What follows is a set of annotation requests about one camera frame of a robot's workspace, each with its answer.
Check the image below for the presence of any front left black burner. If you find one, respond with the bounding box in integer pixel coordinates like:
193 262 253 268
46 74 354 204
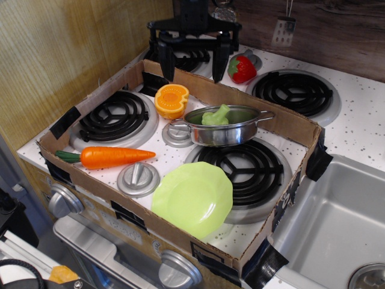
70 90 159 151

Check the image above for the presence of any silver oven door handle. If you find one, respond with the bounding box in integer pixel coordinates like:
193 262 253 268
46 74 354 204
54 217 155 288

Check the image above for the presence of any silver stovetop knob front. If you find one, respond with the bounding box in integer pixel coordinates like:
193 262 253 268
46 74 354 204
117 162 160 198

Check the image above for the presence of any black device bottom left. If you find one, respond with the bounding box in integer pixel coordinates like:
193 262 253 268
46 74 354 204
1 190 39 248

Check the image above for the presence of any silver oven knob right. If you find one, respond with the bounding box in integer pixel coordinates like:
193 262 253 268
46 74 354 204
158 250 203 289

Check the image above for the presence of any grey toy sink basin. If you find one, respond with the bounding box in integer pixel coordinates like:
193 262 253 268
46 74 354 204
271 155 384 288

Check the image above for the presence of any silver stovetop knob middle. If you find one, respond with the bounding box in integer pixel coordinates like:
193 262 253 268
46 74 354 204
162 119 193 148

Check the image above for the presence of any silver oven knob left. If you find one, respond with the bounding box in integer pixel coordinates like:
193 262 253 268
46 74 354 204
48 183 84 219

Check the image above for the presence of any black burner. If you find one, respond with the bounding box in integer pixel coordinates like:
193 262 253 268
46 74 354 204
139 40 213 78
245 69 342 126
185 138 292 225
70 90 159 151

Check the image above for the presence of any brown cardboard fence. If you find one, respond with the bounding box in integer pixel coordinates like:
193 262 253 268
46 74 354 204
37 60 332 288

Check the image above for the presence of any silver stovetop knob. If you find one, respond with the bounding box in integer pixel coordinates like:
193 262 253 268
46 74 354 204
162 119 193 148
241 49 263 71
117 162 160 198

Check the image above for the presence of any back right black burner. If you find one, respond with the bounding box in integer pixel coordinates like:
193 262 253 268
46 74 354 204
245 69 342 126

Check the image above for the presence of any red toy strawberry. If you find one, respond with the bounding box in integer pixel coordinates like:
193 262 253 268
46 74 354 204
227 56 257 84

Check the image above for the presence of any light green plastic plate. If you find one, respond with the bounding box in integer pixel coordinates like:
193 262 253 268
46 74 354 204
151 161 233 239

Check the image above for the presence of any orange toy carrot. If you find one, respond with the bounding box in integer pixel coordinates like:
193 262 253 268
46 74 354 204
55 146 156 169

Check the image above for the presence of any hanging steel slotted spatula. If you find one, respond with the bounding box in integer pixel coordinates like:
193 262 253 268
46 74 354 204
271 0 297 48

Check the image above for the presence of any silver sink drain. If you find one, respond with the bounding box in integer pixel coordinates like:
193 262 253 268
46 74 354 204
347 263 384 289

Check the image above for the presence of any silver stovetop knob back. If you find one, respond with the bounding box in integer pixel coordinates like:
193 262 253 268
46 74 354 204
241 49 263 71

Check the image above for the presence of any silver oven knob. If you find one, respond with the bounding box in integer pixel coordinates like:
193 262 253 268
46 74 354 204
158 250 203 289
48 183 84 219

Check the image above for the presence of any orange yellow object bottom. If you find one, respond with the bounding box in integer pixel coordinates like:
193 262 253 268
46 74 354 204
48 265 79 284

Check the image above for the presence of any back left black burner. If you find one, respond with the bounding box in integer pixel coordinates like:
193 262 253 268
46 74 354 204
139 40 213 78

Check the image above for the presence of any small steel pan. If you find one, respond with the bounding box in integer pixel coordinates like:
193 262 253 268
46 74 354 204
181 105 275 147

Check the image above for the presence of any green toy broccoli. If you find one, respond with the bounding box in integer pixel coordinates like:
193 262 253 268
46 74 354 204
202 104 230 125

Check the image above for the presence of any front right black burner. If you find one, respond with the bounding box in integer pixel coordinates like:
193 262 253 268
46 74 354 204
185 138 292 225

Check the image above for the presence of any hanging steel strainer ladle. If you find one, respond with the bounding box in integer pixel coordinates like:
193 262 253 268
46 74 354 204
211 0 238 22

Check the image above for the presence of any halved toy orange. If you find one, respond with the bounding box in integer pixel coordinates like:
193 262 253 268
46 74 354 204
154 84 190 120

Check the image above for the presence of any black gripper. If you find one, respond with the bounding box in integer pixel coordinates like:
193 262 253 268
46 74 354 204
147 1 241 83

